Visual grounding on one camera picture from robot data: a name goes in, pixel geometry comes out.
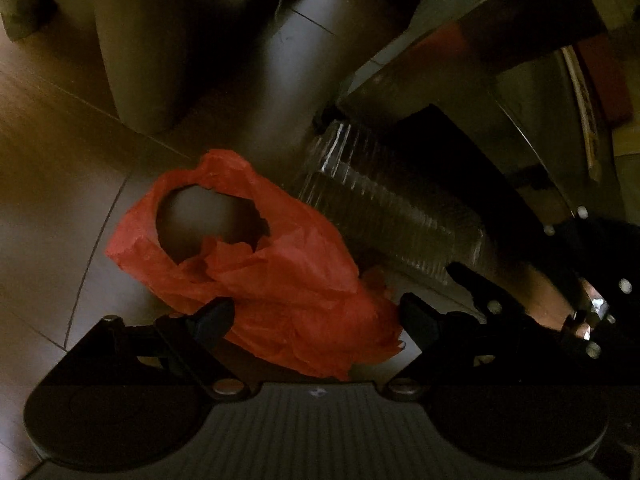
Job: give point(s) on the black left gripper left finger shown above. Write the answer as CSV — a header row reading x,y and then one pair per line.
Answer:
x,y
173,355

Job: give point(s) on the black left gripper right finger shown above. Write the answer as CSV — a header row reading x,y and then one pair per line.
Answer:
x,y
449,344

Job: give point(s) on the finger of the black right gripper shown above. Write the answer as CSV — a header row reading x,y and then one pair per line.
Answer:
x,y
497,305

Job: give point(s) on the orange plastic bag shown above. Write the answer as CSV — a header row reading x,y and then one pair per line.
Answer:
x,y
300,300

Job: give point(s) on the clear ribbed plastic bottle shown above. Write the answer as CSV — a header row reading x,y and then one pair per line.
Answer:
x,y
342,178

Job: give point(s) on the grey bed leg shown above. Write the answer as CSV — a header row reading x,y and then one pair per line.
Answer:
x,y
148,51

